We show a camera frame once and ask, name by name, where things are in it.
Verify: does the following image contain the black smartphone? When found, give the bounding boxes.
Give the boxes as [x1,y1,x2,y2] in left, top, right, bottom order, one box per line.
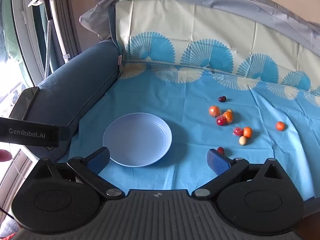
[9,86,40,121]

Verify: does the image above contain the grey cover sheet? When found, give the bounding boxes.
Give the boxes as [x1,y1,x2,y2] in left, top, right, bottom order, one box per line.
[79,0,320,64]

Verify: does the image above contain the light blue plate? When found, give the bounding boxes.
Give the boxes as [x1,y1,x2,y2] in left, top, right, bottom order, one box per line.
[102,113,173,167]

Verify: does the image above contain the thin white cable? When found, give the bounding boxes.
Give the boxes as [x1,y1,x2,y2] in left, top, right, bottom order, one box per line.
[10,155,27,180]

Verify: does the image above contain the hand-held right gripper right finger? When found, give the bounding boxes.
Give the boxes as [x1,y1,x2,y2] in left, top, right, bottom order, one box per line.
[191,149,289,199]

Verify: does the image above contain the thin black cable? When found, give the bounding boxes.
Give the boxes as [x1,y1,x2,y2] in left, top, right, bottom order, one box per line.
[0,206,14,219]

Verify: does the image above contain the blue fan-patterned cloth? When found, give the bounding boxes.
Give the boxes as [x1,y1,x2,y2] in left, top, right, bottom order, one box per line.
[56,0,320,202]

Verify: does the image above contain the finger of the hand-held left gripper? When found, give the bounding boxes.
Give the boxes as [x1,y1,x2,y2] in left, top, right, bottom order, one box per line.
[58,126,70,148]

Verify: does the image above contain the white window frame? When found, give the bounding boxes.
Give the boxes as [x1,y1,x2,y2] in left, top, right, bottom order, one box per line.
[10,0,39,87]

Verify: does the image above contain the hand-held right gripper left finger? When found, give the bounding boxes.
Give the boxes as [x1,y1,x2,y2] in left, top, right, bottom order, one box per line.
[30,147,125,200]

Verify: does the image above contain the person's left hand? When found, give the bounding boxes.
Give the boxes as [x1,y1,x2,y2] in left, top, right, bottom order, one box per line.
[0,149,12,162]

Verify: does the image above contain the hanging clothes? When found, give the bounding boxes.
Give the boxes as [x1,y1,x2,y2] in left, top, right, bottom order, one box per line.
[0,0,18,64]

